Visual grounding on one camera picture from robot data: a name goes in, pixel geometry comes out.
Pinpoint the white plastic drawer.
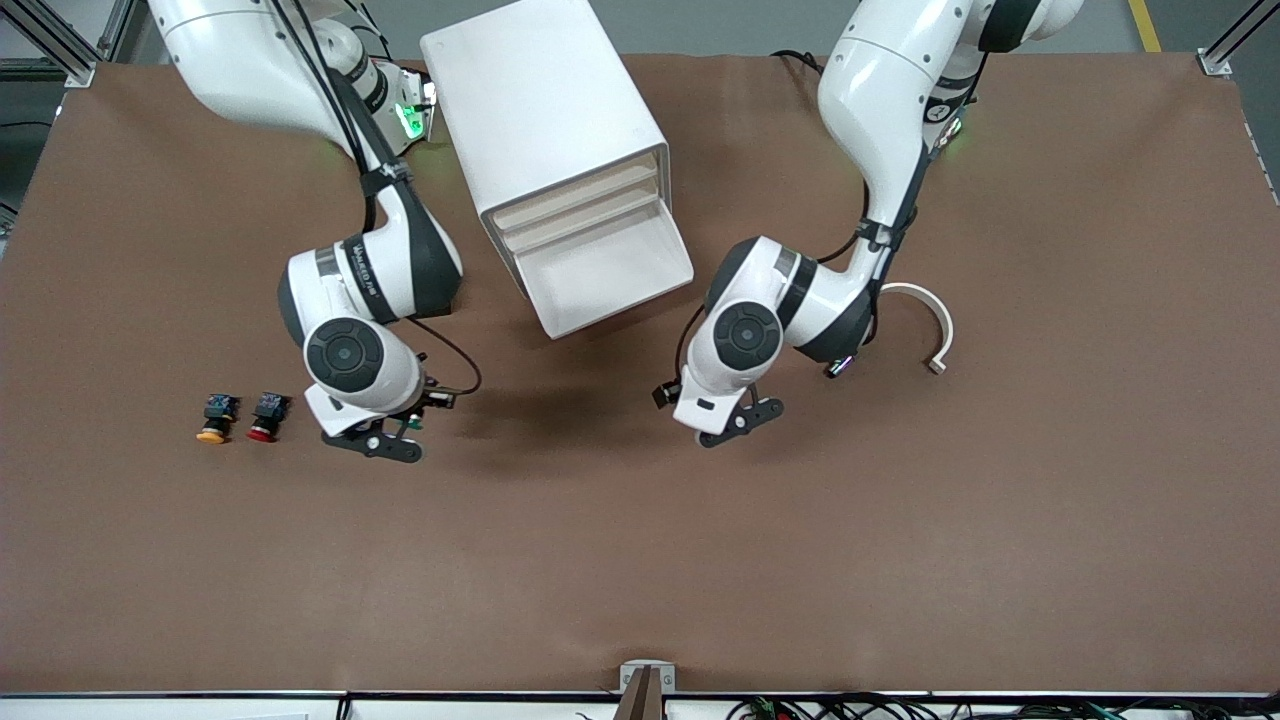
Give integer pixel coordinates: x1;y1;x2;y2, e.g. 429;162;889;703
512;198;695;340
490;152;661;233
498;178;663;253

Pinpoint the red mushroom push button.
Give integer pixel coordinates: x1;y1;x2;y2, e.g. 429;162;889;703
246;392;292;444

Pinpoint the yellow mushroom push button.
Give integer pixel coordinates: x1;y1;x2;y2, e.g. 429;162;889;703
195;393;241;445

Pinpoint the white drawer cabinet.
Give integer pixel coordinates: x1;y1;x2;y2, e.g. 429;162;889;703
419;0;673;298

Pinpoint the brown table cover mat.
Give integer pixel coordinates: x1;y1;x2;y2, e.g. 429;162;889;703
0;50;1280;696

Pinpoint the white half-ring pipe clamp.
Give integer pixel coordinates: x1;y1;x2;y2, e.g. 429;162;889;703
878;282;955;376

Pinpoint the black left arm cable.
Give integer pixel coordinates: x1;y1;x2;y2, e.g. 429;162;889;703
652;50;991;409

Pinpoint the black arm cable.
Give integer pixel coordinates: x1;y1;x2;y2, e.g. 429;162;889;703
652;50;991;409
265;0;483;411

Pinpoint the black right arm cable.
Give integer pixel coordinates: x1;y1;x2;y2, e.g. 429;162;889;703
265;0;483;411

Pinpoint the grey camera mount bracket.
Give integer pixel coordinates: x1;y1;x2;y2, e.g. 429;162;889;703
618;660;677;720

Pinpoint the tangled cable bundle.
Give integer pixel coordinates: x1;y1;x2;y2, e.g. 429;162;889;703
725;694;1280;720

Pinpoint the aluminium frame profile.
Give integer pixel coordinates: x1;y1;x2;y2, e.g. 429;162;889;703
0;0;136;89

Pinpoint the aluminium frame corner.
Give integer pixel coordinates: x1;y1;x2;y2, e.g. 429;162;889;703
1198;0;1280;79

